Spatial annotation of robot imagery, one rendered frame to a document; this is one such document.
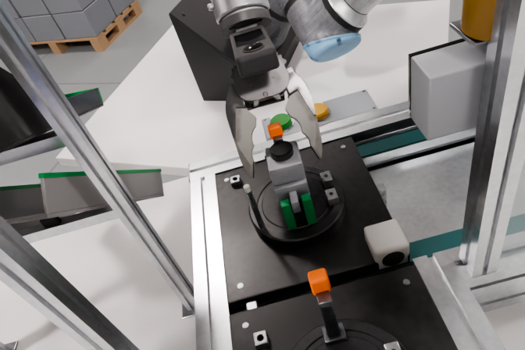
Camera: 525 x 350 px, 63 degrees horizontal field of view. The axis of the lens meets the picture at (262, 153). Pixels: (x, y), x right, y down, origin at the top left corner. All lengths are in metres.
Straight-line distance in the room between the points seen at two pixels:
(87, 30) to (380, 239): 3.54
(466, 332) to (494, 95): 0.27
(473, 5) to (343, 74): 0.73
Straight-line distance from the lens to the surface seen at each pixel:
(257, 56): 0.47
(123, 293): 0.80
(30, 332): 0.86
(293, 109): 0.55
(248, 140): 0.55
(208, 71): 1.05
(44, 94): 0.44
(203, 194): 0.73
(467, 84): 0.40
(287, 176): 0.54
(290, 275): 0.57
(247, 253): 0.61
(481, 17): 0.37
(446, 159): 0.76
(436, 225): 0.67
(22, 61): 0.43
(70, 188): 0.50
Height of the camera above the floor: 1.45
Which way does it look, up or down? 41 degrees down
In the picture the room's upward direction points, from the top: 18 degrees counter-clockwise
